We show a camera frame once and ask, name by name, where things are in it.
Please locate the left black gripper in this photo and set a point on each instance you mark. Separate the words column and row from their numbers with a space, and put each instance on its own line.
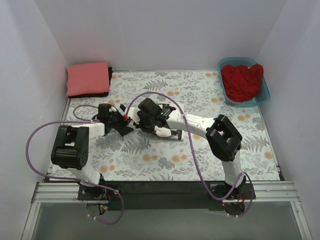
column 118, row 122

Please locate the white t shirt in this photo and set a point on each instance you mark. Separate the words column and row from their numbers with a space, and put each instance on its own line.
column 149, row 107

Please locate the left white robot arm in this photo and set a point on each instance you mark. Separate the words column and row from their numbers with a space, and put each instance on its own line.
column 71, row 146

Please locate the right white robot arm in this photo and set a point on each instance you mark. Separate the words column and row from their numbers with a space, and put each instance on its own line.
column 223, row 138

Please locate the floral table mat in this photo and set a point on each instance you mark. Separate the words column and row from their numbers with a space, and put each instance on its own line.
column 140, row 156

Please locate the folded black t shirt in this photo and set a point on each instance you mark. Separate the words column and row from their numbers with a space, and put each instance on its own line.
column 96, row 95

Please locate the red crumpled t shirt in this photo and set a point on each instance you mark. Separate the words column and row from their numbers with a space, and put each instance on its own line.
column 242, row 83

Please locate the teal plastic basket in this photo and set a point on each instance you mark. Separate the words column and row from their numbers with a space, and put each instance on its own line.
column 263, row 95

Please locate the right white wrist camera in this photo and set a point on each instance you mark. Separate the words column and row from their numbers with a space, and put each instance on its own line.
column 133, row 116

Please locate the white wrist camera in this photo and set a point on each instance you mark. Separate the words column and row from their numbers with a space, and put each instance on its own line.
column 113, row 109
column 133, row 116

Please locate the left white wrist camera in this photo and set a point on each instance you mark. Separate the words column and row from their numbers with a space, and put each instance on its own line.
column 113, row 109

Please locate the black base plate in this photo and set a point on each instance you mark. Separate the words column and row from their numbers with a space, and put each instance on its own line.
column 168, row 195

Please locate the aluminium frame rail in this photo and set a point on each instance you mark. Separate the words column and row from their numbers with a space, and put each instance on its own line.
column 67, row 192

